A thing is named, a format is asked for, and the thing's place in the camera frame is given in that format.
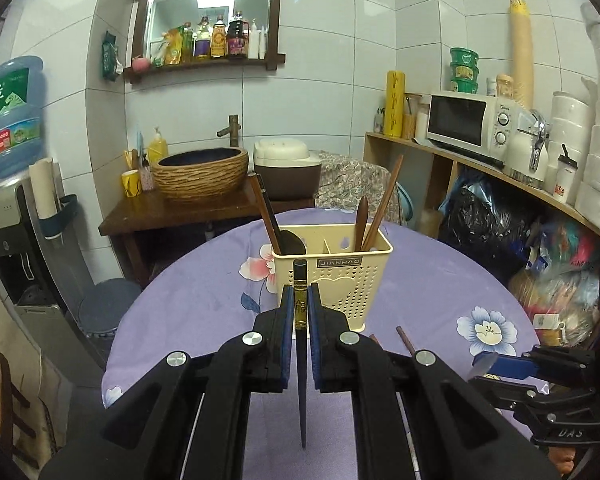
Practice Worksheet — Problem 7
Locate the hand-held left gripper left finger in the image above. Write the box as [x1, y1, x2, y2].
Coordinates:
[40, 284, 297, 480]

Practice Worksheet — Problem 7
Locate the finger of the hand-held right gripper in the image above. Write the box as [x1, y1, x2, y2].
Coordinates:
[472, 347, 598, 380]
[469, 376, 548, 413]

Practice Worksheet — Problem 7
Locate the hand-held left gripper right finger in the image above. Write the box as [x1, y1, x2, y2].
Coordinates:
[307, 283, 561, 480]

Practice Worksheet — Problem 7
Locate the black chopstick gold band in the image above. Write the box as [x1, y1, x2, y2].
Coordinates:
[254, 173, 284, 256]
[293, 259, 311, 451]

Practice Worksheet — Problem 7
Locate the cream plastic utensil holder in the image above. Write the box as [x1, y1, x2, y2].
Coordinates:
[271, 224, 395, 332]

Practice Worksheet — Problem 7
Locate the brown wooden spoon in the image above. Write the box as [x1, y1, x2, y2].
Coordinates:
[354, 196, 370, 251]

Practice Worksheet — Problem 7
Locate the pile of colourful plastic bags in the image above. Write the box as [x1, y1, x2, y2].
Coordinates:
[510, 220, 600, 346]

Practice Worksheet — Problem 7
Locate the purple floral tablecloth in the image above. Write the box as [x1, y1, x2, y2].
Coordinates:
[101, 208, 548, 480]

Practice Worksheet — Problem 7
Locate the black plastic bag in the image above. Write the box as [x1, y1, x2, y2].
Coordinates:
[437, 175, 536, 281]

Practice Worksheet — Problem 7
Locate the floral cloth covered chair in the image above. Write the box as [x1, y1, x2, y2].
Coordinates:
[314, 150, 403, 226]

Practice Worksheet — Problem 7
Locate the blue plastic basin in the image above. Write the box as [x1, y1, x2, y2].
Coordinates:
[395, 182, 415, 221]

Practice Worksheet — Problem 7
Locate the white brown rice cooker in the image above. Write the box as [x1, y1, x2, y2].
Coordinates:
[253, 138, 323, 200]

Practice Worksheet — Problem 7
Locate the grey plastic stool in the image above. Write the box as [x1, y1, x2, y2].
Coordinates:
[77, 279, 143, 346]

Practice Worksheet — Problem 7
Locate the woven basin sink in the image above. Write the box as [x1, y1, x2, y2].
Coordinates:
[152, 146, 249, 203]

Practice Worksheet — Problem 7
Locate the white tumbler red print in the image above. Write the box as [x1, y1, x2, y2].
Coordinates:
[552, 144, 579, 203]

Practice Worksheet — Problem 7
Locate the dark wooden vanity table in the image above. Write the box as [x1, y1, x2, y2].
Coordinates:
[98, 185, 316, 281]

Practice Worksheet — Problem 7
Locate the light wooden shelf unit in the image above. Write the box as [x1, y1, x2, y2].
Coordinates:
[364, 131, 600, 281]

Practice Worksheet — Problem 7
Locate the white thermos kettle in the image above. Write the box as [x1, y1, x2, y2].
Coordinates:
[505, 110, 551, 183]

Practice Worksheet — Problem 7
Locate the bamboo style faucet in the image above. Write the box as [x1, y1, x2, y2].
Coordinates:
[216, 114, 243, 148]

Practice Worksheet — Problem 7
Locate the yellow cup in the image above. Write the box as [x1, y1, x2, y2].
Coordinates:
[121, 169, 142, 198]

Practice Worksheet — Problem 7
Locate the yellow soap bottle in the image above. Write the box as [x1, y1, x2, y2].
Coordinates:
[146, 127, 169, 166]

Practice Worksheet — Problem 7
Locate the glass storage jar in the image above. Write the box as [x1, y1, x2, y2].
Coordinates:
[404, 94, 423, 140]

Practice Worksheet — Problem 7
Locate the blue cup holder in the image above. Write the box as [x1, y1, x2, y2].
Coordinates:
[40, 194, 81, 238]

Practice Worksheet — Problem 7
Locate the white microwave oven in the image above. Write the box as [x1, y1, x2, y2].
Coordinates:
[426, 91, 521, 161]

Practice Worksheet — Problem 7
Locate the yellow printed roll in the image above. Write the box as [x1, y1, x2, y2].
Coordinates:
[385, 71, 407, 137]

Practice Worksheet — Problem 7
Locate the dark wooden chair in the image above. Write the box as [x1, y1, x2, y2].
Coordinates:
[0, 352, 38, 466]

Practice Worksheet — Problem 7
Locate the white paper cup sleeve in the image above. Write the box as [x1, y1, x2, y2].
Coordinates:
[28, 157, 63, 238]

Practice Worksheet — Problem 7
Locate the stack of green bowls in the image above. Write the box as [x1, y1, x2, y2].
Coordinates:
[449, 47, 481, 95]

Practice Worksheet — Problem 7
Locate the tall paper cup stack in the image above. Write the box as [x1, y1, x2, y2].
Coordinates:
[509, 0, 535, 111]

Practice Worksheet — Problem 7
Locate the row of condiment bottles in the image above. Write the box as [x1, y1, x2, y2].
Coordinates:
[152, 10, 268, 66]

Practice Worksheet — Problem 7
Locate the white water dispenser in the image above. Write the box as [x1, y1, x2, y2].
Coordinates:
[0, 182, 106, 391]

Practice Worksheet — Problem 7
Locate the green hanging packet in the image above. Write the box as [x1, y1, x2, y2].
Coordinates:
[101, 31, 123, 81]

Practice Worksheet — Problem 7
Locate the wooden framed mirror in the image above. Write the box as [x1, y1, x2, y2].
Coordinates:
[124, 0, 291, 83]

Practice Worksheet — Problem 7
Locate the blue water jug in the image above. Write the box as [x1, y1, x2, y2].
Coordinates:
[0, 55, 45, 179]

